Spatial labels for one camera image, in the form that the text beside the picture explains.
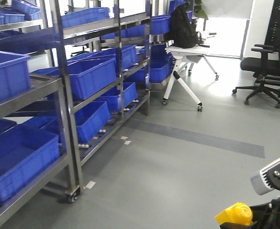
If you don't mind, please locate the black office chair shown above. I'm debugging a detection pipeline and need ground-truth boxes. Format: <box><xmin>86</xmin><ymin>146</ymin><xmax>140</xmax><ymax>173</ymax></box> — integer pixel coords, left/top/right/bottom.
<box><xmin>232</xmin><ymin>44</ymin><xmax>280</xmax><ymax>108</ymax></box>

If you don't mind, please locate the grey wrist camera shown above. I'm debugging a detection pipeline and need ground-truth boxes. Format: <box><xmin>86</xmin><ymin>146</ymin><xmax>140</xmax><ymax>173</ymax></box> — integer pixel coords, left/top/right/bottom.
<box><xmin>250</xmin><ymin>158</ymin><xmax>280</xmax><ymax>195</ymax></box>

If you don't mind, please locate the black backpack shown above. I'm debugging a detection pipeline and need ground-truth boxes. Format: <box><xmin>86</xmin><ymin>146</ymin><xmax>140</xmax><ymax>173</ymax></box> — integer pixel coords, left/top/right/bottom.
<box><xmin>170</xmin><ymin>3</ymin><xmax>202</xmax><ymax>49</ymax></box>

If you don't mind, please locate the white folding desk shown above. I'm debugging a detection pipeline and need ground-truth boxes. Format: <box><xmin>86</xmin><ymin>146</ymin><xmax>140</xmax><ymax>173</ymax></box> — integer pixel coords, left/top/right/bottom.
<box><xmin>162</xmin><ymin>31</ymin><xmax>220</xmax><ymax>112</ymax></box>

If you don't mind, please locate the steel shelving rack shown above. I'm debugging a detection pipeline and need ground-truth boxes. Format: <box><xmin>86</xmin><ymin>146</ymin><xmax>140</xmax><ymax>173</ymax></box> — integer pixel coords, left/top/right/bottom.
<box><xmin>0</xmin><ymin>0</ymin><xmax>176</xmax><ymax>229</ymax></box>

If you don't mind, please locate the green potted plant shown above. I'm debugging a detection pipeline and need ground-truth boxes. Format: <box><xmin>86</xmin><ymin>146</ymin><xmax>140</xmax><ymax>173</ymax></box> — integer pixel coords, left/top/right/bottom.
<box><xmin>186</xmin><ymin>0</ymin><xmax>209</xmax><ymax>20</ymax></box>

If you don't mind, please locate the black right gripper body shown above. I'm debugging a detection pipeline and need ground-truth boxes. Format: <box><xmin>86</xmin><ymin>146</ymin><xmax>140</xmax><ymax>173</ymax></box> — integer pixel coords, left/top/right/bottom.
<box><xmin>219</xmin><ymin>196</ymin><xmax>280</xmax><ymax>229</ymax></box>

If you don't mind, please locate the yellow block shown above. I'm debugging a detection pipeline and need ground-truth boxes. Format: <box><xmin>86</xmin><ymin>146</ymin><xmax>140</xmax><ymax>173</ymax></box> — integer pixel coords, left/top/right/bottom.
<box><xmin>215</xmin><ymin>202</ymin><xmax>253</xmax><ymax>226</ymax></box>

